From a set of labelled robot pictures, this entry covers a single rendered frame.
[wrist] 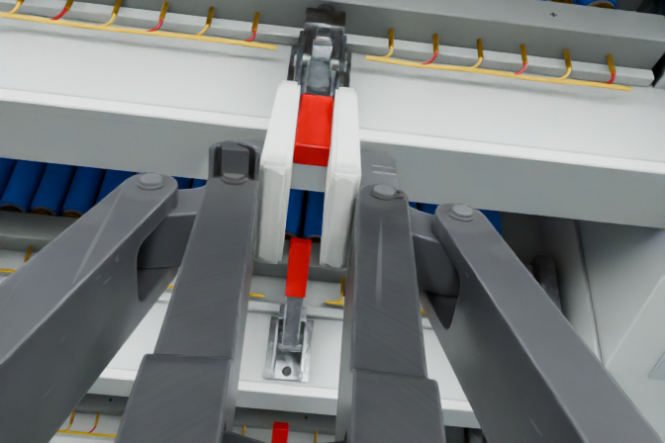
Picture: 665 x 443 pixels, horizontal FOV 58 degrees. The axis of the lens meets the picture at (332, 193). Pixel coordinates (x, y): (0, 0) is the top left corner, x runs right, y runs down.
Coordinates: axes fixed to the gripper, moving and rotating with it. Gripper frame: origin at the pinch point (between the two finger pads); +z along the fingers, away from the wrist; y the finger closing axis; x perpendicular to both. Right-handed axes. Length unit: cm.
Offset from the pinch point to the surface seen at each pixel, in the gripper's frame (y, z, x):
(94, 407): -15.5, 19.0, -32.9
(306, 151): -0.2, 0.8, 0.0
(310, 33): -0.6, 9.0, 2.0
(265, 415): -1.4, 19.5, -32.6
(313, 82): -0.2, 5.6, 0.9
